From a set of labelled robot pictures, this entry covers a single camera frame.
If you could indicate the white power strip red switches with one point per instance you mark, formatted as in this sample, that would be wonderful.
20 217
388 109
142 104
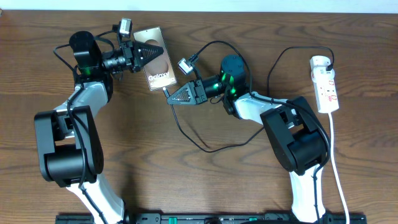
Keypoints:
325 90

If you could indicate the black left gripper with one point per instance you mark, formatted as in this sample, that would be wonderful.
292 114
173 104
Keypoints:
134 56

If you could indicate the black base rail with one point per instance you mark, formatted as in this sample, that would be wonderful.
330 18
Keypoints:
156 218

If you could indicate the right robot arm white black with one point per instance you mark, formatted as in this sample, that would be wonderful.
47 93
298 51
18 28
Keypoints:
299 142

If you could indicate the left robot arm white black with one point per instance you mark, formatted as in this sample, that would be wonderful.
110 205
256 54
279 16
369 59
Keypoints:
68 144

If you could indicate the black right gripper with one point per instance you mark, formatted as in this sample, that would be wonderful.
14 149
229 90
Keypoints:
193 89

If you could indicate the white charger adapter plug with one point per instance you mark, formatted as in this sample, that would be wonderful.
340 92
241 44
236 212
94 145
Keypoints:
319 61

